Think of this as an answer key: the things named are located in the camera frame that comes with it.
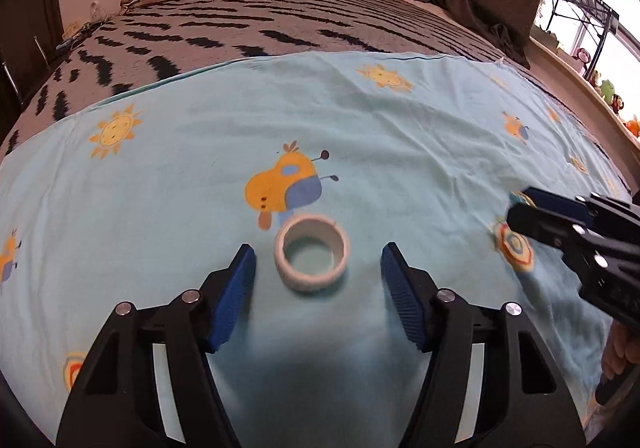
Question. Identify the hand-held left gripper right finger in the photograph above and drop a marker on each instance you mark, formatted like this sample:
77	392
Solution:
402	293

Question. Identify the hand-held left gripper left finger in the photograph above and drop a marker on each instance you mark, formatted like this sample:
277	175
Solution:
235	293

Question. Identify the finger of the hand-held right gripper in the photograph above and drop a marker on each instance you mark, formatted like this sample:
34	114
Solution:
540	225
555	202

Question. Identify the white tape roll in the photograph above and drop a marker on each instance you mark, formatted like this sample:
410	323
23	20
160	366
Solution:
292	273

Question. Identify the person's right hand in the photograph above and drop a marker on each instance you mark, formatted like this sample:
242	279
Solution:
620	350

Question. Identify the orange toy figure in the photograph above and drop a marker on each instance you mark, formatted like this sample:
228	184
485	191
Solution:
634	125

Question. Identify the red brown toy figure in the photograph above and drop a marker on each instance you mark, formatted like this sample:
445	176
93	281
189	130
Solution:
619	104

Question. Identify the wooden window ledge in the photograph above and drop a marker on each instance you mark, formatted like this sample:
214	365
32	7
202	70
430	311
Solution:
575	82

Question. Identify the green toy figure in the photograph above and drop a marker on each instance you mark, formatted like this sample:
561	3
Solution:
606	90

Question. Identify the light blue printed bedsheet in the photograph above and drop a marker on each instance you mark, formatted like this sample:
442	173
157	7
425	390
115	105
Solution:
200	167

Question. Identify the pink toy figure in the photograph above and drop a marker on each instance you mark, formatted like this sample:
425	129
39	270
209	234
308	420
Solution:
582	58

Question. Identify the grey black patterned blanket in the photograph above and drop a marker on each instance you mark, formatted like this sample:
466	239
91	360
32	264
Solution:
280	22

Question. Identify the small white object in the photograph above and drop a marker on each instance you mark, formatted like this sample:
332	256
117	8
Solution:
94	8

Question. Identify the metal bar frame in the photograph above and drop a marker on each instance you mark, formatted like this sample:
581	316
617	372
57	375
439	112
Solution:
11	80

